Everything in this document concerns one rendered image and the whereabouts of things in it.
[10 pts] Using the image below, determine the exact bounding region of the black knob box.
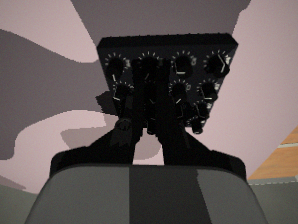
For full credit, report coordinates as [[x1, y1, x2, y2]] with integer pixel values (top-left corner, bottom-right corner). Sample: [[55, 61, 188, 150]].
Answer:
[[96, 33, 238, 135]]

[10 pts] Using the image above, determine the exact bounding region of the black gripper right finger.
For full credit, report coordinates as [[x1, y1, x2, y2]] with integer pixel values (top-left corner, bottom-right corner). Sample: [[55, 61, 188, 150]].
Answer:
[[155, 81, 247, 181]]

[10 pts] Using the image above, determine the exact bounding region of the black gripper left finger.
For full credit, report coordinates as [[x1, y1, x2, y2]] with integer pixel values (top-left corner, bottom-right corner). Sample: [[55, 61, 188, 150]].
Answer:
[[49, 80, 144, 177]]

